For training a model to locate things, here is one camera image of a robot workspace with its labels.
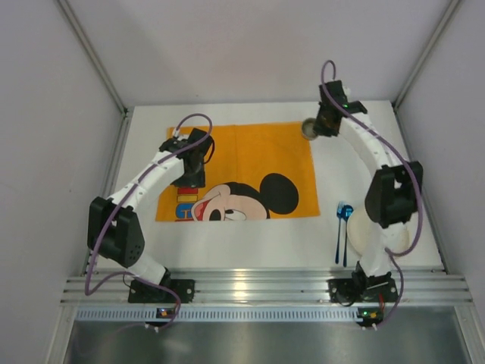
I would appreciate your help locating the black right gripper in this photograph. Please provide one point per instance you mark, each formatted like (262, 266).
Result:
(326, 127)

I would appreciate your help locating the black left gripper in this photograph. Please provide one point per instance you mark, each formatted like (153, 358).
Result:
(193, 180)

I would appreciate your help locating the small grey cup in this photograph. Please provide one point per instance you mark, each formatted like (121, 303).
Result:
(307, 129)

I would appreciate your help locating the orange Mickey Mouse placemat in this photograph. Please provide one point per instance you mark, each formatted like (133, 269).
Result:
(254, 172)

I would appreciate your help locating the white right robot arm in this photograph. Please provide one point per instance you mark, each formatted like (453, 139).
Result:
(394, 194)

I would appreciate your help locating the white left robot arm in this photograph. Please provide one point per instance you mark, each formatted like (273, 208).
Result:
(115, 226)

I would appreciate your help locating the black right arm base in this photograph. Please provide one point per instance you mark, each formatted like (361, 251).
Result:
(360, 288)

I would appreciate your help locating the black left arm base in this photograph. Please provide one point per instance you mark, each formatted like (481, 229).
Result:
(142, 293)

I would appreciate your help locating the cream round plate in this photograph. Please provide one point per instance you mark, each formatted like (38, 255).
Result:
(360, 229)

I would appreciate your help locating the aluminium mounting rail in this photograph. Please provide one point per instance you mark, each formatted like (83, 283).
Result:
(280, 286)

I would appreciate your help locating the slotted grey cable duct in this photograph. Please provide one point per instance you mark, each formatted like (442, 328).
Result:
(227, 314)

